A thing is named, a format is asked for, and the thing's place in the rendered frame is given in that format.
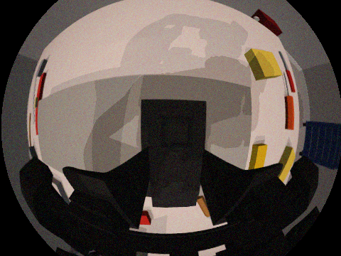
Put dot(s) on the brown-handled awl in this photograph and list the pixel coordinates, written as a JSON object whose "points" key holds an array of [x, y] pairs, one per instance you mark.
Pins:
{"points": [[202, 203]]}

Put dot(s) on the long tan board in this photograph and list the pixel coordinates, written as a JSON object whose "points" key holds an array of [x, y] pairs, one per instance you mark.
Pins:
{"points": [[97, 126]]}

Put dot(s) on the red-handled awl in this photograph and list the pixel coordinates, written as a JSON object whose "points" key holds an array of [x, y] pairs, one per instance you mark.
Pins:
{"points": [[289, 116]]}

